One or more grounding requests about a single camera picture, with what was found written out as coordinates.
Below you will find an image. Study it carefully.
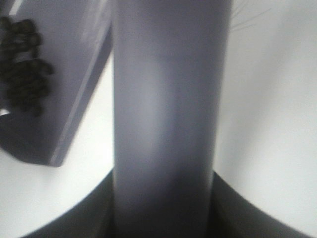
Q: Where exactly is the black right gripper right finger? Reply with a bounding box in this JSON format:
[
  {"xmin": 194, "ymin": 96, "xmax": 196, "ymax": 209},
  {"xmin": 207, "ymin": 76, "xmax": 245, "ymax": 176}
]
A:
[{"xmin": 210, "ymin": 172, "xmax": 310, "ymax": 238}]

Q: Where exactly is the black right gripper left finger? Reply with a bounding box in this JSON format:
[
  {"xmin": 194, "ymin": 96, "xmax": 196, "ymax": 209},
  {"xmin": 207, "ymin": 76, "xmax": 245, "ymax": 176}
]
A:
[{"xmin": 25, "ymin": 172, "xmax": 114, "ymax": 238}]

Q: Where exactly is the grey plastic dustpan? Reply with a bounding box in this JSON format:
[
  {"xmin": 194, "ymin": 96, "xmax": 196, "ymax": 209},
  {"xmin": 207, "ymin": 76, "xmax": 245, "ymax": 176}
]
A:
[{"xmin": 0, "ymin": 0, "xmax": 111, "ymax": 167}]

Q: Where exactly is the pile of coffee beans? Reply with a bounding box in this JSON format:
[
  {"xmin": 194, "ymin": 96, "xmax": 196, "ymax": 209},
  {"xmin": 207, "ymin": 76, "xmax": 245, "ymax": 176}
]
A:
[{"xmin": 0, "ymin": 16, "xmax": 54, "ymax": 117}]

